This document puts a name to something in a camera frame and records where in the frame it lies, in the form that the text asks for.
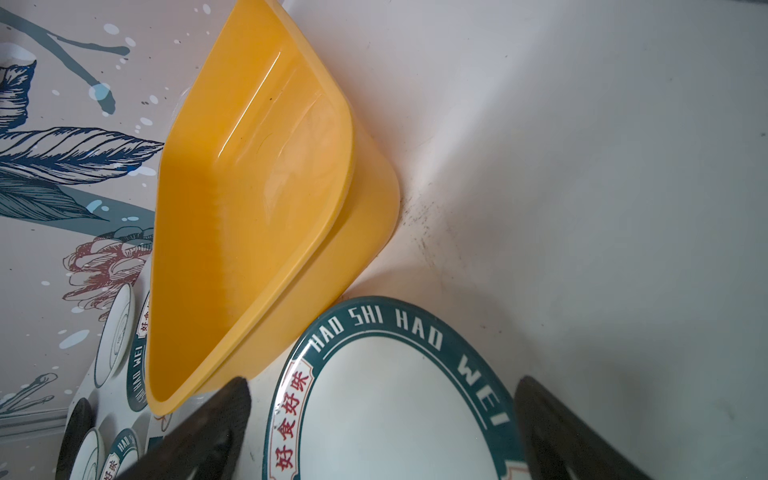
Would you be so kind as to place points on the white plate back centre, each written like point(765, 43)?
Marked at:
point(116, 334)

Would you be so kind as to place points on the white plate grey emblem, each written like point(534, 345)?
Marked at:
point(90, 457)

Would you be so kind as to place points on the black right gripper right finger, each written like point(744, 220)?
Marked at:
point(558, 444)

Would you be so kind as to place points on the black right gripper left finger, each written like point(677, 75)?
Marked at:
point(206, 445)

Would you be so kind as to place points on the yellow plastic bin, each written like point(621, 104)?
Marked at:
point(272, 199)

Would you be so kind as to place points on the small black plate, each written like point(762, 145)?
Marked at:
point(79, 423)

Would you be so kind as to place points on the striped green rim plate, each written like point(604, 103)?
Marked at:
point(135, 376)

